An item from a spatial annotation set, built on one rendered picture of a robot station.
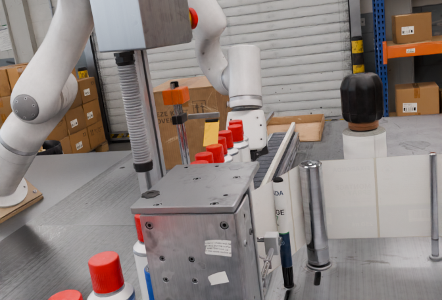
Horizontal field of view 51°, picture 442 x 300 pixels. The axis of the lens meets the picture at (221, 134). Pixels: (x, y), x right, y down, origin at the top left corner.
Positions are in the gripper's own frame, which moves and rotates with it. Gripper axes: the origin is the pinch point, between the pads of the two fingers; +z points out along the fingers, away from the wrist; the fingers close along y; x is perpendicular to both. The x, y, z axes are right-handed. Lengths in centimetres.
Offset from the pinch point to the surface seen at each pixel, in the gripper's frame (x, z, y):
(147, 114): -31.6, -11.2, -12.3
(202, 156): -35.1, -2.2, 0.0
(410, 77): 406, -98, 83
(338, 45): 383, -135, 12
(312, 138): 68, -13, 10
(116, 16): -46, -26, -11
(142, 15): -50, -24, -4
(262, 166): 23.1, -1.6, -1.0
